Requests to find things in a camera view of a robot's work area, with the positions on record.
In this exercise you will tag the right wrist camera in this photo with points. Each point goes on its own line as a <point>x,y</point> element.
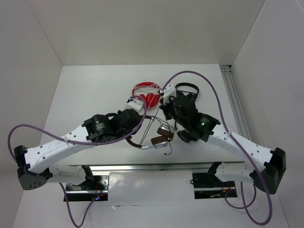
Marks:
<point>167,93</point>

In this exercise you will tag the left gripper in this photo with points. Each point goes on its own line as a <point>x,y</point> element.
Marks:
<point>118,112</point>

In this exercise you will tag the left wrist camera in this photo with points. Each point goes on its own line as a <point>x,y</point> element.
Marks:
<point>136,104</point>

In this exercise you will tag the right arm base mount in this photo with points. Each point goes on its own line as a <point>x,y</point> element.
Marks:
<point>210,187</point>

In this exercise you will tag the aluminium side rail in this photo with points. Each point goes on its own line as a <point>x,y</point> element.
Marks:
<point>235,102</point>

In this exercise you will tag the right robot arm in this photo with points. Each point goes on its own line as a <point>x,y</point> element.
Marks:
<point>261,166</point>

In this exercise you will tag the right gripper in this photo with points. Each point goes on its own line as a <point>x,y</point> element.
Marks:
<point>165,107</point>

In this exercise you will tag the red headphones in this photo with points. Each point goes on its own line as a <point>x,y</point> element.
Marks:
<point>149,91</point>

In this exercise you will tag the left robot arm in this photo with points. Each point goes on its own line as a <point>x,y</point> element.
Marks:
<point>39,165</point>

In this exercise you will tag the black headphones far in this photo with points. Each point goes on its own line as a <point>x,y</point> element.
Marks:
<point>188,90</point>

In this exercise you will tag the black headphones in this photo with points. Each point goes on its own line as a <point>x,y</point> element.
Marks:
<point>184,135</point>
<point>188,90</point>

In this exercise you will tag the black headphones near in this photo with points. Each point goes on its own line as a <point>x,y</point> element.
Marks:
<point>184,135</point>

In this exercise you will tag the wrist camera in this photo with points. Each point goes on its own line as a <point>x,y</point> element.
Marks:
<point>167,93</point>
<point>136,104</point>

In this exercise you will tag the brown silver headphones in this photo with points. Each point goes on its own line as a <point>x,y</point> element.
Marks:
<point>165,131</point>

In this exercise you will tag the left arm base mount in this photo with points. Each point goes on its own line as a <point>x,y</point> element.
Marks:
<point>98,190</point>

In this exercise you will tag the aluminium front rail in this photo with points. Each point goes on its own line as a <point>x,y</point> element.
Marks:
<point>194,167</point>

